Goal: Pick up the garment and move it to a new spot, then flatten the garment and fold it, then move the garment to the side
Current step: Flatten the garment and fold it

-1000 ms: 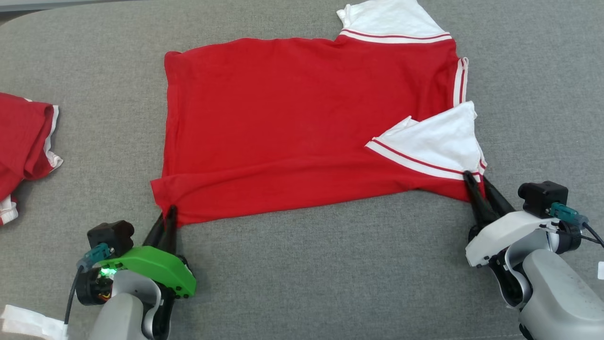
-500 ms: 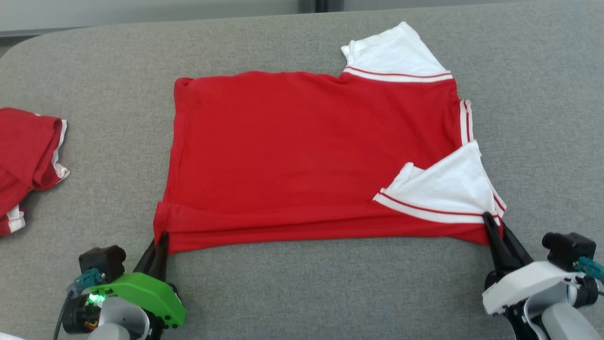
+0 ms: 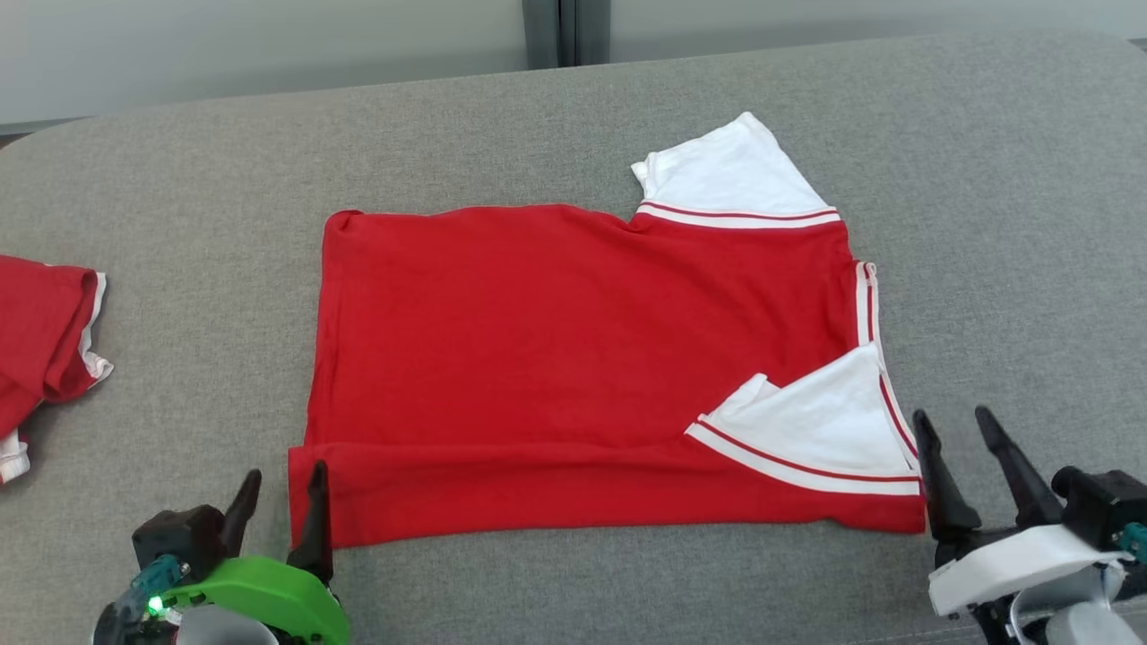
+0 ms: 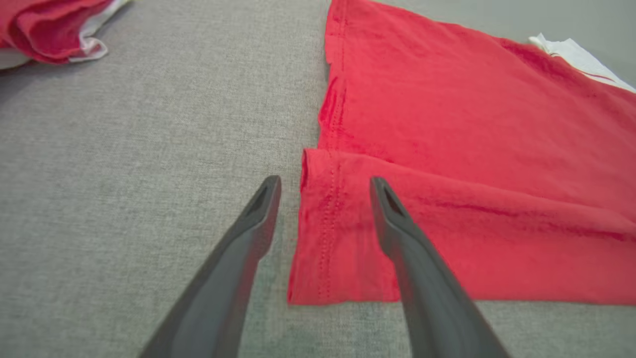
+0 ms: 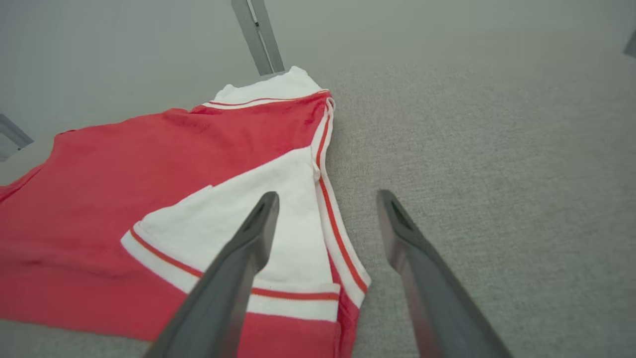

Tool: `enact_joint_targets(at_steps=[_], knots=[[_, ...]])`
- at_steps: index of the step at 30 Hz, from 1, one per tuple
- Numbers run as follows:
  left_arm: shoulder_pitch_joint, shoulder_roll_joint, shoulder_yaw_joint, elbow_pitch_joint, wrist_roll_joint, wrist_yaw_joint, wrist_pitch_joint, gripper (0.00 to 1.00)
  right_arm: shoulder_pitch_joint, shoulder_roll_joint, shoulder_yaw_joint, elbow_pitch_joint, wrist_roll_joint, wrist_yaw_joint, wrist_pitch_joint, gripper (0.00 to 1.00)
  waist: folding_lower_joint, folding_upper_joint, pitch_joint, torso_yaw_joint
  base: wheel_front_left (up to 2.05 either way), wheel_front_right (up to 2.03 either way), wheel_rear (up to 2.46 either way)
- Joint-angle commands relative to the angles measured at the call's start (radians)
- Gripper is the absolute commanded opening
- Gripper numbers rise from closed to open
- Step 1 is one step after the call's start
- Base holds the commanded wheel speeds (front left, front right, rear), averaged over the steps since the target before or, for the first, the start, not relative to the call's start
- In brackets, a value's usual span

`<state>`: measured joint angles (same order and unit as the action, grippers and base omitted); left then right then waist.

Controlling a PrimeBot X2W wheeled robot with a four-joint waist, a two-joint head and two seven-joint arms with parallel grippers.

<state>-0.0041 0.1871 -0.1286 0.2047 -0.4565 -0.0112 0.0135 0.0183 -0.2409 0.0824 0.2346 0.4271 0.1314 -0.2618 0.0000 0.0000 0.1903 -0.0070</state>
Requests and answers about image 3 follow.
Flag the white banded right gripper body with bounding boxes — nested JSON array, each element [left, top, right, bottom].
[[927, 524, 1134, 621]]

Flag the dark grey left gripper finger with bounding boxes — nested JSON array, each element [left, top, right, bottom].
[[287, 460, 335, 583], [220, 469, 263, 558]]

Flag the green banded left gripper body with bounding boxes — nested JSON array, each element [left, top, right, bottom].
[[94, 555, 351, 645]]

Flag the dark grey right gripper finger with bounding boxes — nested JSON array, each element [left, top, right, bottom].
[[975, 406, 1065, 531], [912, 409, 983, 544]]

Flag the red shorts with white trim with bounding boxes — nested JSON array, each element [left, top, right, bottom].
[[0, 254, 115, 486]]

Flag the red t-shirt with white sleeves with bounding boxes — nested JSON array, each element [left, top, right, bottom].
[[287, 111, 927, 549]]

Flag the left camera cable teal plug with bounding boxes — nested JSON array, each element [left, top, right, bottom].
[[125, 554, 189, 624]]

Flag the grey metal frame post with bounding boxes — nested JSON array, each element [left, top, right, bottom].
[[522, 0, 612, 70]]

